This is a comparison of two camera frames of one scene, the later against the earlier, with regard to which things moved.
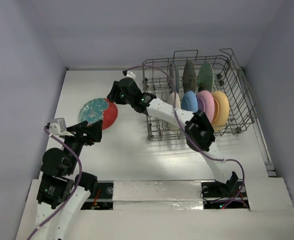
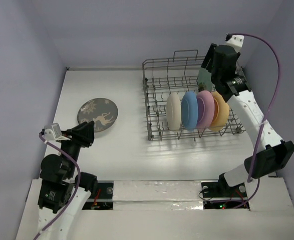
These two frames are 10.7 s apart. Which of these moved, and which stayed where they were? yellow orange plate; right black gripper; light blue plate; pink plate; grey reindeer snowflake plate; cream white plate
Moved: grey reindeer snowflake plate; right black gripper
Stayed: light blue plate; yellow orange plate; cream white plate; pink plate
